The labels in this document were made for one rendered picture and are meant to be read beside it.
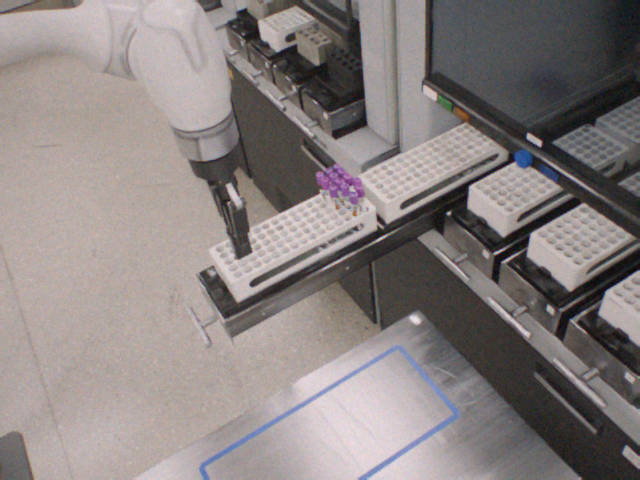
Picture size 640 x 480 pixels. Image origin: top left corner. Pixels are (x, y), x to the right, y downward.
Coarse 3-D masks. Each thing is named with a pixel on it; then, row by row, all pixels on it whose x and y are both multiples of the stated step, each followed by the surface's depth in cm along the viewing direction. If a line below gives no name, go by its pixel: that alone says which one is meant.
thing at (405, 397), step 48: (384, 336) 97; (432, 336) 96; (336, 384) 92; (384, 384) 92; (432, 384) 91; (480, 384) 90; (240, 432) 89; (288, 432) 88; (336, 432) 87; (384, 432) 86; (432, 432) 86; (480, 432) 85; (528, 432) 84
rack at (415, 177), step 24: (432, 144) 123; (456, 144) 121; (480, 144) 121; (384, 168) 120; (408, 168) 118; (432, 168) 119; (456, 168) 116; (480, 168) 121; (384, 192) 116; (408, 192) 113; (432, 192) 121; (384, 216) 115
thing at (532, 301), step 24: (504, 264) 106; (528, 264) 104; (624, 264) 103; (504, 288) 110; (528, 288) 103; (552, 288) 100; (576, 288) 100; (600, 288) 101; (504, 312) 106; (528, 312) 107; (552, 312) 100; (576, 312) 102; (528, 336) 102
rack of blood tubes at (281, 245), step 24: (288, 216) 113; (312, 216) 112; (336, 216) 112; (360, 216) 110; (264, 240) 109; (288, 240) 110; (312, 240) 108; (336, 240) 112; (216, 264) 108; (240, 264) 107; (264, 264) 105; (288, 264) 112; (240, 288) 105; (264, 288) 108
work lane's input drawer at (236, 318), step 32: (512, 160) 123; (448, 192) 119; (384, 224) 115; (416, 224) 117; (352, 256) 113; (224, 288) 108; (288, 288) 109; (320, 288) 113; (192, 320) 113; (224, 320) 105; (256, 320) 109
